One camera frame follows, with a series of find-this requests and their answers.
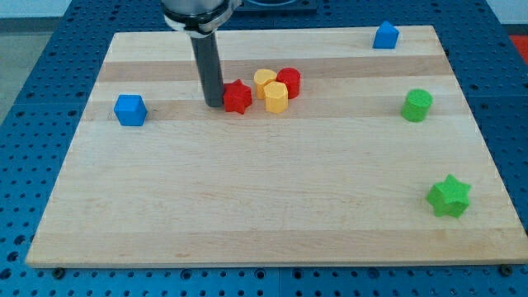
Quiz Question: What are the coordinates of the yellow rounded block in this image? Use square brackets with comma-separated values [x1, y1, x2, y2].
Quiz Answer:
[253, 68, 277, 100]

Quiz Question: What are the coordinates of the blue pentagon block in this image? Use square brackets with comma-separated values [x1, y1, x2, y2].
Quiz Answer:
[372, 21, 399, 50]

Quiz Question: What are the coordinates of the green star block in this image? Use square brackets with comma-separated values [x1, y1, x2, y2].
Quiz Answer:
[426, 174, 472, 218]

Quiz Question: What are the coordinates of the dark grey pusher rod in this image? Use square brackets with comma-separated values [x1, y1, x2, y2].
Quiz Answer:
[191, 33, 224, 107]

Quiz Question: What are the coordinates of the light wooden board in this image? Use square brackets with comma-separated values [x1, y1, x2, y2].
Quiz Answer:
[26, 26, 527, 268]

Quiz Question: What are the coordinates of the red cylinder block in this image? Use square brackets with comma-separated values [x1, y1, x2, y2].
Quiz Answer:
[276, 68, 301, 99]

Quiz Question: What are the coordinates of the blue cube block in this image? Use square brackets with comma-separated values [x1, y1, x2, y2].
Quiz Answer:
[114, 94, 148, 126]

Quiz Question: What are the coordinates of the red star block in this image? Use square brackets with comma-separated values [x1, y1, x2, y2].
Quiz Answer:
[223, 79, 252, 115]

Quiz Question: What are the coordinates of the green cylinder block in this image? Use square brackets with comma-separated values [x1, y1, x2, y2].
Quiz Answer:
[401, 88, 433, 122]

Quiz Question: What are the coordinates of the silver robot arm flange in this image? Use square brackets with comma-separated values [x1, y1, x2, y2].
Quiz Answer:
[160, 0, 243, 35]

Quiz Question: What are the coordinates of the yellow hexagon block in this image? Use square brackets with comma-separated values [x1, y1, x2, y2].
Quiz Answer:
[264, 82, 289, 114]

